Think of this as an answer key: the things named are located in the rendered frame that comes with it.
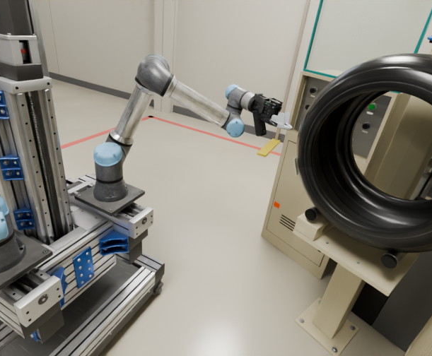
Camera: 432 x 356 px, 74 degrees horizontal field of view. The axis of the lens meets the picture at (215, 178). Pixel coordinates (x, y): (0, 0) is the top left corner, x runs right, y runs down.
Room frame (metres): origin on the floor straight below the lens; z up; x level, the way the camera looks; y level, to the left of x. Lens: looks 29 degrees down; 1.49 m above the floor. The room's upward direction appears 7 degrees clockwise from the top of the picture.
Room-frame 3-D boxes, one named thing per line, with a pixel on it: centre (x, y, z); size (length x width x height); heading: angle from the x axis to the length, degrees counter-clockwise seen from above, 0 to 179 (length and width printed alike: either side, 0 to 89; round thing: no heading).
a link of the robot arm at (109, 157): (1.13, 0.48, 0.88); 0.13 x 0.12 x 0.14; 7
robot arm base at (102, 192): (1.12, 0.48, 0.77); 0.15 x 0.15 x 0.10
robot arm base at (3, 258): (0.67, 0.68, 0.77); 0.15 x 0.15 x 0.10
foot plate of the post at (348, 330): (1.10, -0.75, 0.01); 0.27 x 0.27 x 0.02; 45
